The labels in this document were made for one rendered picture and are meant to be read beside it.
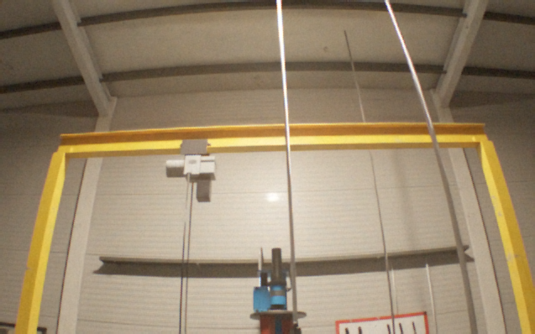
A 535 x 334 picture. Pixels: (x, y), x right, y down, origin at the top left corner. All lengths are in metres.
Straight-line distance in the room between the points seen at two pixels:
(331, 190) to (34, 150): 6.10
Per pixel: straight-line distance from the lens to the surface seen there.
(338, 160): 7.02
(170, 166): 4.18
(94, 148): 4.77
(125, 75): 7.87
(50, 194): 4.64
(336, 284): 6.17
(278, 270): 4.17
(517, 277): 4.39
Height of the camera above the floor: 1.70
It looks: 30 degrees up
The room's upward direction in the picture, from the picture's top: 2 degrees counter-clockwise
